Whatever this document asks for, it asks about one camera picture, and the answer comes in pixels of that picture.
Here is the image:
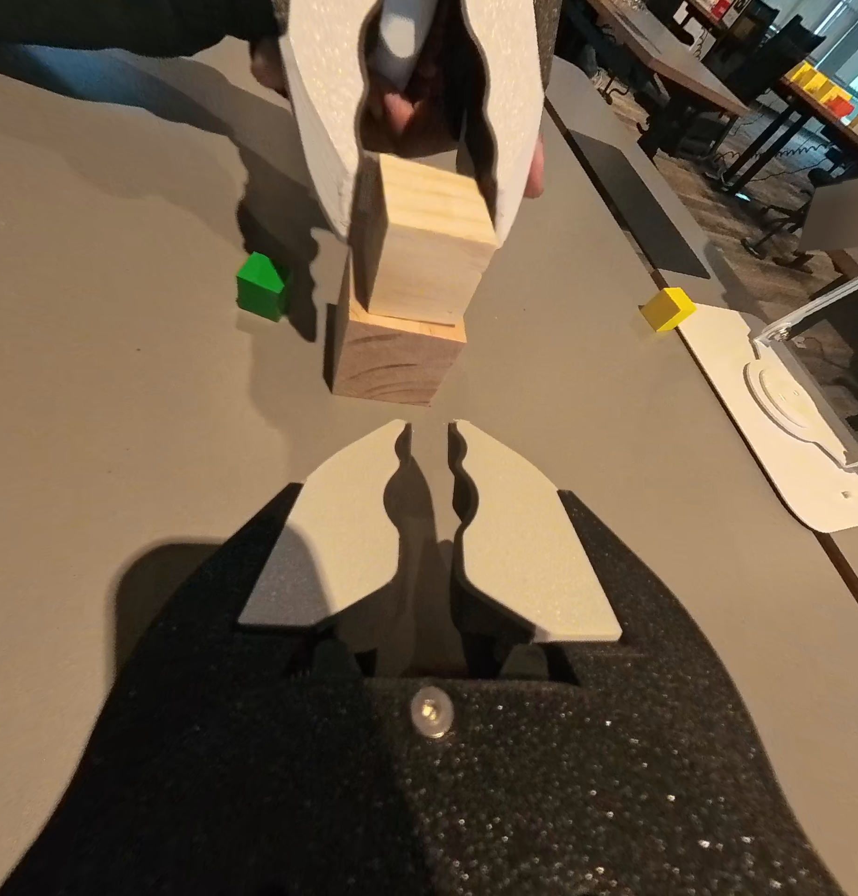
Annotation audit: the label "white document stand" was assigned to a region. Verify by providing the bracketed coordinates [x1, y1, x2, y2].
[744, 269, 858, 470]

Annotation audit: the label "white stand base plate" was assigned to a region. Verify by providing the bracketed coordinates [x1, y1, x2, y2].
[674, 301, 858, 534]

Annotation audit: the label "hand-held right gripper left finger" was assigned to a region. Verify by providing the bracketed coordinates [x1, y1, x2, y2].
[239, 419, 417, 652]

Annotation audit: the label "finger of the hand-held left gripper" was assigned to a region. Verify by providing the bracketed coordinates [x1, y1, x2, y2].
[459, 0, 546, 248]
[281, 0, 382, 244]

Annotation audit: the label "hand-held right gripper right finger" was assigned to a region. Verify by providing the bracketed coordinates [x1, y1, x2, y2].
[447, 419, 624, 645]

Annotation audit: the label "pale wooden cube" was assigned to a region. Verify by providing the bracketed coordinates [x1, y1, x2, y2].
[352, 154, 501, 326]

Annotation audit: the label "grey table corner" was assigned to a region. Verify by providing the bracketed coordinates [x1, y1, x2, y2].
[796, 175, 858, 253]

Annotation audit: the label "green house-shaped block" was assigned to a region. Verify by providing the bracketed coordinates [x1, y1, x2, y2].
[235, 252, 293, 323]

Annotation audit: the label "small yellow cube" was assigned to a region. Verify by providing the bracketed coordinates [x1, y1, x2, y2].
[639, 287, 697, 332]

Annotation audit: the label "black office chair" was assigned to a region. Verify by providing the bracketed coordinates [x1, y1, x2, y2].
[702, 14, 825, 106]

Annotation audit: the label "small yellow bins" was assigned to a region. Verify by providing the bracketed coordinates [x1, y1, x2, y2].
[786, 62, 853, 120]

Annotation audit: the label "person's blue jeans leg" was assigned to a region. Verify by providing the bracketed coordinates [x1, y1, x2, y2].
[0, 42, 255, 109]

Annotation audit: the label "brown long table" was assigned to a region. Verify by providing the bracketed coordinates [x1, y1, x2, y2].
[590, 0, 752, 162]

